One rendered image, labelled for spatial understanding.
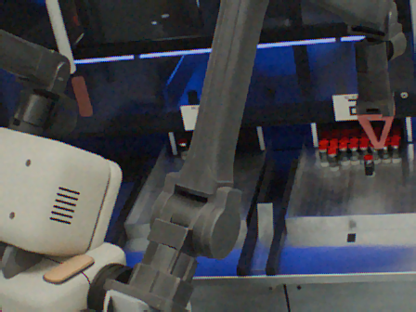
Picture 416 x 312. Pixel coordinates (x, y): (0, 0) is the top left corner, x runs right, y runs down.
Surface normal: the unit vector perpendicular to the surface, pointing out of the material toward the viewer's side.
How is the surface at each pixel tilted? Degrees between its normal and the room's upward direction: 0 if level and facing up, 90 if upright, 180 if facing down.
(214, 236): 96
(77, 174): 90
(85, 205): 90
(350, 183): 0
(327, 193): 0
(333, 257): 0
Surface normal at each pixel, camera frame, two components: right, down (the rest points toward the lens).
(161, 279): 0.04, -0.26
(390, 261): -0.17, -0.88
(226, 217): 0.84, 0.21
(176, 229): -0.39, -0.40
